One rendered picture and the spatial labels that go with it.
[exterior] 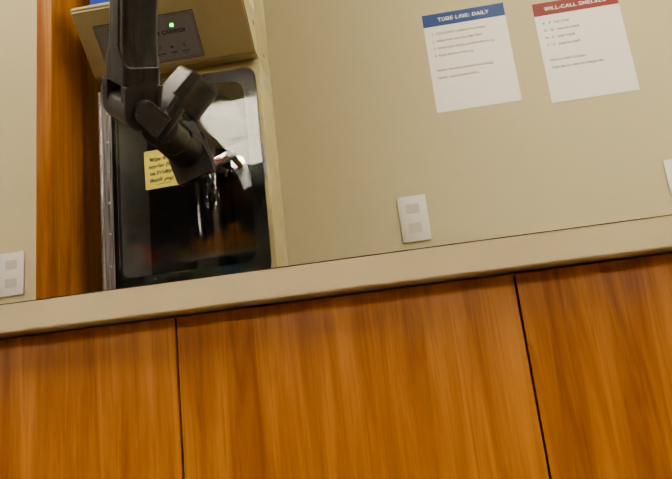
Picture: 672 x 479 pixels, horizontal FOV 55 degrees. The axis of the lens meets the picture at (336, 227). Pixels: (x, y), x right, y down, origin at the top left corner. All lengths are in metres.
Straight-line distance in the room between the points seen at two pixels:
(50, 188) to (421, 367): 0.73
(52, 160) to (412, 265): 0.71
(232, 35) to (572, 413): 0.87
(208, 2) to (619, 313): 0.86
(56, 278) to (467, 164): 0.96
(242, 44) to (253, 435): 0.73
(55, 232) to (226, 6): 0.51
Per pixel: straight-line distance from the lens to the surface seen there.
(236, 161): 1.19
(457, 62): 1.74
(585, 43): 1.80
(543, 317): 0.86
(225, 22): 1.28
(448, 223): 1.59
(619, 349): 0.88
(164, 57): 1.32
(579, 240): 0.86
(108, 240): 1.26
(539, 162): 1.66
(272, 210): 1.19
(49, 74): 1.34
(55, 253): 1.23
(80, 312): 0.93
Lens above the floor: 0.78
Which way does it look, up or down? 14 degrees up
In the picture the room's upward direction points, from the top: 7 degrees counter-clockwise
